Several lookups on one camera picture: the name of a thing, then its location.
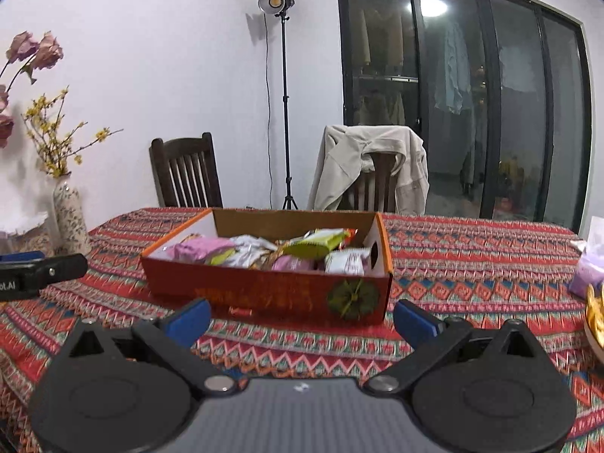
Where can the yellow flower branches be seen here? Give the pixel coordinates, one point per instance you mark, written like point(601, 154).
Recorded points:
point(56, 146)

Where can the floral ceramic vase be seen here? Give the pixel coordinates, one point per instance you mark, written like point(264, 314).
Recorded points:
point(71, 217)

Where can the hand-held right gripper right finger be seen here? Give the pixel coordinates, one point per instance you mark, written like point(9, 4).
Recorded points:
point(415, 323)

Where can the hanging light blue shirt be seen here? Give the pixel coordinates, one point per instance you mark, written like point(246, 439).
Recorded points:
point(452, 71)

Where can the white red-print snack packet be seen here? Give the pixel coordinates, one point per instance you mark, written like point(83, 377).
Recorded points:
point(347, 262)

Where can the pink artificial flowers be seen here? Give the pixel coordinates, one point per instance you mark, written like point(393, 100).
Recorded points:
point(35, 52)

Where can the green snack packet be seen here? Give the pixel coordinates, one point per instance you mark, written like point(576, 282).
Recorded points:
point(314, 243)

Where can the white printed snack packet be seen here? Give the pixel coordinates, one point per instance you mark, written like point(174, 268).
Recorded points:
point(252, 247)

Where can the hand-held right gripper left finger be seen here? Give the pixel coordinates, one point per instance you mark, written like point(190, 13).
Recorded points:
point(191, 321)

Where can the studio light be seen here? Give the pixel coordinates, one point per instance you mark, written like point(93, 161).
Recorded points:
point(274, 2)

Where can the orange cardboard box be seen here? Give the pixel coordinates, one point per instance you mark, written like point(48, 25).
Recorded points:
point(264, 292)

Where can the pink snack packet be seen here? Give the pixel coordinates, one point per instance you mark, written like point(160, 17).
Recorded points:
point(198, 247)
point(293, 263)

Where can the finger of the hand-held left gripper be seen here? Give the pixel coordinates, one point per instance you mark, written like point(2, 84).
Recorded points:
point(59, 270)
point(21, 257)

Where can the white lace cloth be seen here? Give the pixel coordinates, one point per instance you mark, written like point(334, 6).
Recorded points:
point(21, 224)

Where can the black light stand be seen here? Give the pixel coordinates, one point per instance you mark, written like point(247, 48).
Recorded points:
point(286, 104)

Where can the grey plate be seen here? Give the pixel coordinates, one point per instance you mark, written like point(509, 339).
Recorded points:
point(595, 351)

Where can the yellow-green snack packet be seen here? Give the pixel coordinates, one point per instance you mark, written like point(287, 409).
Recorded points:
point(222, 257)

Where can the purple tissue pack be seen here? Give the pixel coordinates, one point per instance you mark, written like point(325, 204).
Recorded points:
point(589, 271)

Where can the beige jacket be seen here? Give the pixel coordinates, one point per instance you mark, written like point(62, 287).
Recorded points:
point(339, 165)

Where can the black sliding glass door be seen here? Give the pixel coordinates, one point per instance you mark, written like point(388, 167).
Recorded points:
point(377, 33)

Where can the yellow snack pile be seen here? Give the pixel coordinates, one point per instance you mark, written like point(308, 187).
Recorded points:
point(595, 314)

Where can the red patterned tablecloth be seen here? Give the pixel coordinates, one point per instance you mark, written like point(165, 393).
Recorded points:
point(472, 269)

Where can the white flat object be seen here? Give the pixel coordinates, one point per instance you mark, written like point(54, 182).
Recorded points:
point(577, 245)

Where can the dark wooden chair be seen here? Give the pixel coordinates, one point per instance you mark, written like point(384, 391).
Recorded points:
point(188, 174)
point(377, 184)

